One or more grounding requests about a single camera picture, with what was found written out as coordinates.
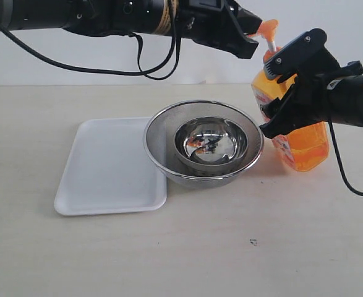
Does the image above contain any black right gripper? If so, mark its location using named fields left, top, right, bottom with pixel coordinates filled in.
left=260, top=28, right=363, bottom=139

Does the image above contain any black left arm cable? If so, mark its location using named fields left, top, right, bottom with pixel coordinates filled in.
left=0, top=9, right=182, bottom=81

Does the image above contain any small shiny steel bowl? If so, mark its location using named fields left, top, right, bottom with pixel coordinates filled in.
left=174, top=116, right=249, bottom=170

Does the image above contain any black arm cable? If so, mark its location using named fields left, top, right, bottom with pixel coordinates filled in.
left=326, top=119, right=363, bottom=197
left=0, top=9, right=182, bottom=81

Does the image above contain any white rectangular plastic tray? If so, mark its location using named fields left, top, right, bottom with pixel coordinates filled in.
left=54, top=117, right=167, bottom=216

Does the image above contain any large steel mesh colander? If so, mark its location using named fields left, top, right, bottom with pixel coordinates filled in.
left=143, top=100, right=264, bottom=189

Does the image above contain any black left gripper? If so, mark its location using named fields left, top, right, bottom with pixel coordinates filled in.
left=176, top=1, right=263, bottom=59

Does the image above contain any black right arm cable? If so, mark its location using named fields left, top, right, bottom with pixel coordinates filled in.
left=326, top=119, right=363, bottom=197

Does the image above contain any orange soap pump bottle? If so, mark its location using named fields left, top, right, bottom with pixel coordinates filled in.
left=251, top=19, right=329, bottom=171

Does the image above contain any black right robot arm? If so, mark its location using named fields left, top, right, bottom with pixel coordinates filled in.
left=260, top=28, right=363, bottom=139

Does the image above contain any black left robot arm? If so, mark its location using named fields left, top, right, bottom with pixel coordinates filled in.
left=0, top=0, right=262, bottom=59

